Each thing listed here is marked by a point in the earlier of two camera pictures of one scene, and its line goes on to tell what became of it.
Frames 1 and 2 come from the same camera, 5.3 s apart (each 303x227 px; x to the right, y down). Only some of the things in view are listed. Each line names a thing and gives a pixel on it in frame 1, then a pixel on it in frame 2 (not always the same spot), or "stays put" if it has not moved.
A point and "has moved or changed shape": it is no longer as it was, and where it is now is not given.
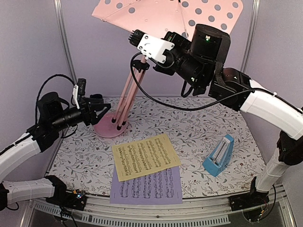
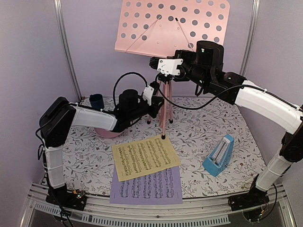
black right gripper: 168,34 -> 191,54
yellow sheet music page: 140,157 stays put
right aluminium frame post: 250,34 stays put
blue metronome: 218,159 stays put
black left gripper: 91,117 -> 156,107
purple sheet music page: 163,187 stays put
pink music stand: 164,17 has moved or changed shape
